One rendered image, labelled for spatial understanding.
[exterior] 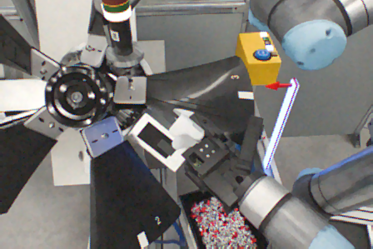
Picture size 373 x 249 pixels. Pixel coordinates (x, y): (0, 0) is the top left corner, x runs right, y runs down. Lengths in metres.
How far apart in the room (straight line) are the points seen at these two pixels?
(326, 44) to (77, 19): 0.65
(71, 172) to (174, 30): 0.76
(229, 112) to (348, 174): 0.24
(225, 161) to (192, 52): 1.00
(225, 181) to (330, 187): 0.17
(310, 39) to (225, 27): 0.97
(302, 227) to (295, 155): 1.64
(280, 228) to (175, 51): 1.11
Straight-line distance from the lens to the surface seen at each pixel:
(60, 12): 0.92
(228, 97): 0.64
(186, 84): 0.64
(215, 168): 0.50
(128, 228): 0.70
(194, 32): 1.40
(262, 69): 0.93
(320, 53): 0.47
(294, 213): 0.47
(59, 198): 1.95
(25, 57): 0.69
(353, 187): 0.53
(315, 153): 2.14
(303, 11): 0.49
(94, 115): 0.59
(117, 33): 0.54
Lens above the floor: 1.62
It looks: 47 degrees down
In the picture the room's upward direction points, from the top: straight up
